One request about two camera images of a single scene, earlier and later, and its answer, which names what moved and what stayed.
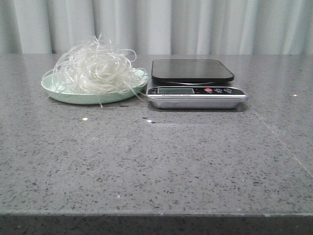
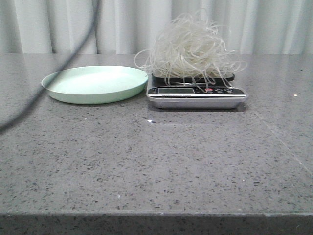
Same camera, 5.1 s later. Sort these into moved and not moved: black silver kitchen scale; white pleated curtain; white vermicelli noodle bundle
Moved: white vermicelli noodle bundle
Not moved: white pleated curtain; black silver kitchen scale
